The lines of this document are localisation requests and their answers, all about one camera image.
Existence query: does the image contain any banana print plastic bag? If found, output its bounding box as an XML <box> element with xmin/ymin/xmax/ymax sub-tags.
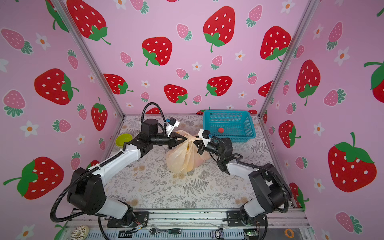
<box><xmin>166</xmin><ymin>130</ymin><xmax>210</xmax><ymax>174</ymax></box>

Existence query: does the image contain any teal plastic basket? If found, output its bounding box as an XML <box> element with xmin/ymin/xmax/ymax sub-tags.
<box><xmin>203</xmin><ymin>110</ymin><xmax>256</xmax><ymax>143</ymax></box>

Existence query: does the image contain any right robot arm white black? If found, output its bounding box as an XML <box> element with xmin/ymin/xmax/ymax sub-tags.
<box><xmin>194</xmin><ymin>138</ymin><xmax>293</xmax><ymax>225</ymax></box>

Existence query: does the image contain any small cartoon figure sticker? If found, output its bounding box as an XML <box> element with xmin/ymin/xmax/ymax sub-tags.
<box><xmin>211</xmin><ymin>228</ymin><xmax>224</xmax><ymax>240</ymax></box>

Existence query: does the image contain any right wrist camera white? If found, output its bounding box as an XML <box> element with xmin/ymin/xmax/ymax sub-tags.
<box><xmin>198</xmin><ymin>129</ymin><xmax>212</xmax><ymax>147</ymax></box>

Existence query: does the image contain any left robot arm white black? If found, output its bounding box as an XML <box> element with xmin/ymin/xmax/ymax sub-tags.
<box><xmin>50</xmin><ymin>115</ymin><xmax>186</xmax><ymax>227</ymax></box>

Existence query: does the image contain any aluminium rail frame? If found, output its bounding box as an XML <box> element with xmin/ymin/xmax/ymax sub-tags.
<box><xmin>60</xmin><ymin>209</ymin><xmax>316</xmax><ymax>240</ymax></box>

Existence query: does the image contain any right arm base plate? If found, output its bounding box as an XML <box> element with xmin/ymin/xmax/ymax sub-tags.
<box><xmin>223</xmin><ymin>210</ymin><xmax>268</xmax><ymax>227</ymax></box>

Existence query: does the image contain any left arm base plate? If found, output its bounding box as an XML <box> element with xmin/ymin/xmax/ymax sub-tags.
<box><xmin>107</xmin><ymin>211</ymin><xmax>150</xmax><ymax>229</ymax></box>

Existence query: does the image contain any green circuit board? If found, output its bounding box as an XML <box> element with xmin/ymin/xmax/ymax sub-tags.
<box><xmin>244</xmin><ymin>229</ymin><xmax>260</xmax><ymax>240</ymax></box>

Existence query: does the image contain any ratchet wrench green handle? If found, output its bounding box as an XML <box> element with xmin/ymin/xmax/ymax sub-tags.
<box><xmin>149</xmin><ymin>228</ymin><xmax>182</xmax><ymax>235</ymax></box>

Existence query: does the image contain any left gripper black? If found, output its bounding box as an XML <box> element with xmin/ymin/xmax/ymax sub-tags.
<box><xmin>150</xmin><ymin>132</ymin><xmax>187</xmax><ymax>151</ymax></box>

